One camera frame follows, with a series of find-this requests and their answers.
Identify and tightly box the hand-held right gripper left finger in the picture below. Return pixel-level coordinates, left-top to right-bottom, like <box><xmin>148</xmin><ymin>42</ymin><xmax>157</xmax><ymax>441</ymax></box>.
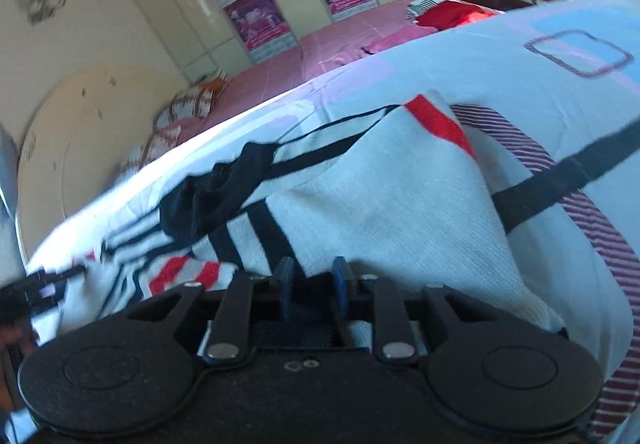
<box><xmin>125</xmin><ymin>257</ymin><xmax>297</xmax><ymax>368</ymax></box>

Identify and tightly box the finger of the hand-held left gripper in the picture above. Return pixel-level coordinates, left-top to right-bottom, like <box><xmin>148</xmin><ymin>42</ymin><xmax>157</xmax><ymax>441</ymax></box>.
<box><xmin>0</xmin><ymin>288</ymin><xmax>47</xmax><ymax>325</ymax></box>
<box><xmin>9</xmin><ymin>266</ymin><xmax>87</xmax><ymax>293</ymax></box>

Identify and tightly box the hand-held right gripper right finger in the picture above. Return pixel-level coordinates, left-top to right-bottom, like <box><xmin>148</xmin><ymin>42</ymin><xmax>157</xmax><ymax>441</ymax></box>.
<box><xmin>332</xmin><ymin>256</ymin><xmax>506</xmax><ymax>367</ymax></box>

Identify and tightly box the black red striped white sweater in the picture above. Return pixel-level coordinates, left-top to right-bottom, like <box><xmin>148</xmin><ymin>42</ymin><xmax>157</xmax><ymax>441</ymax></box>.
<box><xmin>27</xmin><ymin>94</ymin><xmax>568</xmax><ymax>360</ymax></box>

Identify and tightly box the cream round headboard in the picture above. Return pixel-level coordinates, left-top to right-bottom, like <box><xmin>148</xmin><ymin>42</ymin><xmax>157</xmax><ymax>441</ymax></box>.
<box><xmin>15</xmin><ymin>65</ymin><xmax>192</xmax><ymax>261</ymax></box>

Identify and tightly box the white brown patterned pillow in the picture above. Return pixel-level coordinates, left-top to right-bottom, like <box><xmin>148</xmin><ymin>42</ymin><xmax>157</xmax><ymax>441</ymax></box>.
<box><xmin>114</xmin><ymin>120</ymin><xmax>187</xmax><ymax>185</ymax></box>
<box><xmin>171</xmin><ymin>78</ymin><xmax>230</xmax><ymax>121</ymax></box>

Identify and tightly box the pink checked bedsheet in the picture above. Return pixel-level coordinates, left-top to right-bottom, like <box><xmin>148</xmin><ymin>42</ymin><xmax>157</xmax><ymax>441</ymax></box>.
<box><xmin>175</xmin><ymin>0</ymin><xmax>506</xmax><ymax>145</ymax></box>

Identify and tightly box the pink cloth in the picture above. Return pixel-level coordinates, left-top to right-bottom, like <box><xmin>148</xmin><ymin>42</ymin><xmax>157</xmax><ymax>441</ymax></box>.
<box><xmin>361</xmin><ymin>22</ymin><xmax>437</xmax><ymax>56</ymax></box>

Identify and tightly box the red garment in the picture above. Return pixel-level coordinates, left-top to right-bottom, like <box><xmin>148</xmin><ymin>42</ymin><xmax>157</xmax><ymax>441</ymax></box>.
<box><xmin>416</xmin><ymin>0</ymin><xmax>505</xmax><ymax>30</ymax></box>

